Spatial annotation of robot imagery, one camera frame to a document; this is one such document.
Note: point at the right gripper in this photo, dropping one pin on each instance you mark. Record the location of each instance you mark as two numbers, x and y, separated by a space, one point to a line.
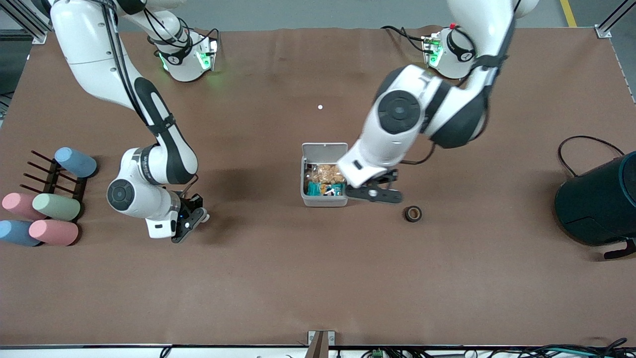
191 204

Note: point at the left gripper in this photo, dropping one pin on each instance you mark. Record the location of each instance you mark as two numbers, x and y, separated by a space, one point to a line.
391 175

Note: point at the black tape roll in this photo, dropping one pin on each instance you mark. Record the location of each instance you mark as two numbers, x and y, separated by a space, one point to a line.
406 214

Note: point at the white lidded trash bin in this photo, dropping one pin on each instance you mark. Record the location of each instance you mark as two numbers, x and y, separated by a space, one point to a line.
323 201

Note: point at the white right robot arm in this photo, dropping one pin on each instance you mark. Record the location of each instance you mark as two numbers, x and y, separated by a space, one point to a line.
89 49

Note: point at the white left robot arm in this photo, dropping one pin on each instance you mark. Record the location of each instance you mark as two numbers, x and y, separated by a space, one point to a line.
447 109

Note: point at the teal wrapper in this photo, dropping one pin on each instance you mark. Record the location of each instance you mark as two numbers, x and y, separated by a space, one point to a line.
314 189
338 189

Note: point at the brown snack bag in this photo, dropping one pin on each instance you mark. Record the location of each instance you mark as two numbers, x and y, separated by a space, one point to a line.
328 174

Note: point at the blue plastic cup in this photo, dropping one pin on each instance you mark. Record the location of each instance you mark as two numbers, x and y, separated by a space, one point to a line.
77 163
17 232

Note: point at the green plastic cup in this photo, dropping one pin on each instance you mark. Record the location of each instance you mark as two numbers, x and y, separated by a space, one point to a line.
57 207

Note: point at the pink plastic cup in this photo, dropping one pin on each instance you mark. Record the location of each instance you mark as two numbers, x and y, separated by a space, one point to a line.
53 232
17 204

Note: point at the dark wooden cup rack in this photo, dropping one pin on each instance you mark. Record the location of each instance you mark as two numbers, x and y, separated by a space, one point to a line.
51 180

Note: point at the green terminal connector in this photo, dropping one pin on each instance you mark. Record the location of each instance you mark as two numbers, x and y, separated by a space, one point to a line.
377 353

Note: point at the dark cylindrical device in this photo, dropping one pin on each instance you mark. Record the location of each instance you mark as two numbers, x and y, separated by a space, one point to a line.
596 204

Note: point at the black device stand foot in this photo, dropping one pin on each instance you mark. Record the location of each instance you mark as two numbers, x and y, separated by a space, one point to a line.
618 252

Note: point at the metal table edge bracket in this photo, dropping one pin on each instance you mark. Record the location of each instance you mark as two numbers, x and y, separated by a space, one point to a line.
320 343

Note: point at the aluminium frame profile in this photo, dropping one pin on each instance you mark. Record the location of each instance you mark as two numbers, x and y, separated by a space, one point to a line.
30 25
608 25

